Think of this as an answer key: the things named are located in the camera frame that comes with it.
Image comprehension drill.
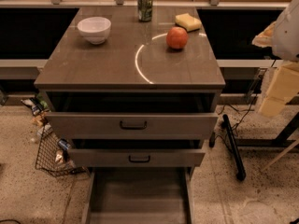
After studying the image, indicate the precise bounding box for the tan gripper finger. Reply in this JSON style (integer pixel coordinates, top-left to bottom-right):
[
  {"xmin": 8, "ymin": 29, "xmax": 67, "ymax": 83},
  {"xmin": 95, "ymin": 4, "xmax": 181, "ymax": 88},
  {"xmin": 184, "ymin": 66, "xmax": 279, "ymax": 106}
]
[
  {"xmin": 258, "ymin": 62, "xmax": 299, "ymax": 118},
  {"xmin": 252, "ymin": 21, "xmax": 276, "ymax": 48}
]

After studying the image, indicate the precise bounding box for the red apple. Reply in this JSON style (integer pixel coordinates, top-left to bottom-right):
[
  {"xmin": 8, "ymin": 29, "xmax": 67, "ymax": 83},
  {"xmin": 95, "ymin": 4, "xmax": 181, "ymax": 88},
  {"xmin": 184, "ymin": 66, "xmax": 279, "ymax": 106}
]
[{"xmin": 166, "ymin": 27, "xmax": 188, "ymax": 49}]

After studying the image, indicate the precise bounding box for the snack bags pile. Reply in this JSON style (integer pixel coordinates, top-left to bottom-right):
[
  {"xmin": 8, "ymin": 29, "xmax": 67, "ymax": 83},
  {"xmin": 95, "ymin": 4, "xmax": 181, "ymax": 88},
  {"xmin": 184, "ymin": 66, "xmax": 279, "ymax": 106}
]
[{"xmin": 21, "ymin": 97, "xmax": 52, "ymax": 143}]

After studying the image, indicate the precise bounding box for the black wire basket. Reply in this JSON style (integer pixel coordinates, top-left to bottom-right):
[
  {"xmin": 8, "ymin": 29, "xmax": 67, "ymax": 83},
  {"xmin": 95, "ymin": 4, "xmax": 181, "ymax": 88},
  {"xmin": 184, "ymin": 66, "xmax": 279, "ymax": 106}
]
[{"xmin": 36, "ymin": 131, "xmax": 85, "ymax": 177}]

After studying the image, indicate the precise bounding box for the middle grey drawer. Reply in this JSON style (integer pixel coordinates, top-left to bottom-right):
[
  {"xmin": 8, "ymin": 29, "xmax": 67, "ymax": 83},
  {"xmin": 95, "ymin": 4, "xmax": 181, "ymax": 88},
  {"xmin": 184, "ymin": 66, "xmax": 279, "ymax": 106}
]
[{"xmin": 68, "ymin": 149, "xmax": 205, "ymax": 167}]

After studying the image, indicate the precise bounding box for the grey drawer cabinet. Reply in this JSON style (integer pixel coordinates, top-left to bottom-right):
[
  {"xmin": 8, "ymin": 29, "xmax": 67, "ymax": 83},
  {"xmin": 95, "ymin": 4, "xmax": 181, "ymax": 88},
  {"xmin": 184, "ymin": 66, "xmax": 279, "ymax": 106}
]
[{"xmin": 34, "ymin": 5, "xmax": 226, "ymax": 176}]

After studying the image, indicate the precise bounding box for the yellow sponge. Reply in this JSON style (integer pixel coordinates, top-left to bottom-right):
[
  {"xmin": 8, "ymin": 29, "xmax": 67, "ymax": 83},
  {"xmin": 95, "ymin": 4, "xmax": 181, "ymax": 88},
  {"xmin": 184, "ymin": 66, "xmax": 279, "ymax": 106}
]
[{"xmin": 175, "ymin": 13, "xmax": 202, "ymax": 32}]

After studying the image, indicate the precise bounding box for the bottom grey drawer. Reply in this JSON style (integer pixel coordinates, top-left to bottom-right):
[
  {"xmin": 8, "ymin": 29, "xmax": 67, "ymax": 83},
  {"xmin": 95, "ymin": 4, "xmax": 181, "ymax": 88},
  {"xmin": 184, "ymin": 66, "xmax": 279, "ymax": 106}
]
[{"xmin": 81, "ymin": 168, "xmax": 195, "ymax": 224}]

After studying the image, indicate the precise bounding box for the black cable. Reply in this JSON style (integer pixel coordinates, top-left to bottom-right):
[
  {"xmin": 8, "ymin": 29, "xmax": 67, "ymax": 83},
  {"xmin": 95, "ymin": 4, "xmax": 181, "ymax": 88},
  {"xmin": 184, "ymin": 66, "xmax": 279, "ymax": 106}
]
[{"xmin": 216, "ymin": 59, "xmax": 278, "ymax": 133}]

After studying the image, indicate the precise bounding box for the grey drawer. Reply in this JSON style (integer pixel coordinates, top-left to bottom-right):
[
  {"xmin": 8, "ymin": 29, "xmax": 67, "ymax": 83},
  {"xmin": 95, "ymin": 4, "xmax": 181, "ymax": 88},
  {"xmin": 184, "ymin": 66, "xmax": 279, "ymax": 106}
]
[
  {"xmin": 81, "ymin": 168, "xmax": 195, "ymax": 224},
  {"xmin": 68, "ymin": 149, "xmax": 205, "ymax": 167},
  {"xmin": 47, "ymin": 112, "xmax": 218, "ymax": 140}
]

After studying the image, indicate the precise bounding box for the white ceramic bowl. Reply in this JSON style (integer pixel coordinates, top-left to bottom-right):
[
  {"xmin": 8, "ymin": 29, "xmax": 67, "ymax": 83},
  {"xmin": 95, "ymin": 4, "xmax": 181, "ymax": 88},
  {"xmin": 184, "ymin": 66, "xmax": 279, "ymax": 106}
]
[{"xmin": 77, "ymin": 17, "xmax": 111, "ymax": 45}]

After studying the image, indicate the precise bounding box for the black table leg base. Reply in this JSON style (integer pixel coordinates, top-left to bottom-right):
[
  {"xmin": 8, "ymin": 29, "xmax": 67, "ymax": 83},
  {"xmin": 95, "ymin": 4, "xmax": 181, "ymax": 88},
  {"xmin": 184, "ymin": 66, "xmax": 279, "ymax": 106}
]
[{"xmin": 222, "ymin": 114, "xmax": 246, "ymax": 181}]

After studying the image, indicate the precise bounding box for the green soda can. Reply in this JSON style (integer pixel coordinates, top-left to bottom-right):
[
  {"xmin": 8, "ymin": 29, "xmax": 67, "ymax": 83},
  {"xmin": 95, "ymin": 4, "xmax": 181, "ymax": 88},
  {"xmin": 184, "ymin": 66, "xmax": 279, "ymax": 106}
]
[{"xmin": 137, "ymin": 0, "xmax": 152, "ymax": 21}]

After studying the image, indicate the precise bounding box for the top grey drawer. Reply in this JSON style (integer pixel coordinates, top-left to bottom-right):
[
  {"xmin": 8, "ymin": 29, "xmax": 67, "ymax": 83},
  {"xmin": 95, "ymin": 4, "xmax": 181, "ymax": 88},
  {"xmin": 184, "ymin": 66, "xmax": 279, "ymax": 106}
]
[{"xmin": 47, "ymin": 112, "xmax": 218, "ymax": 140}]

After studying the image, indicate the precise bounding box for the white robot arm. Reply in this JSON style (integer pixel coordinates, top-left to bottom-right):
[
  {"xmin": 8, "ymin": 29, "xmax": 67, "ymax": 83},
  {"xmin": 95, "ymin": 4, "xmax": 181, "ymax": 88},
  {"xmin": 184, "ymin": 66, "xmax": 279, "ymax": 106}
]
[{"xmin": 252, "ymin": 0, "xmax": 299, "ymax": 118}]

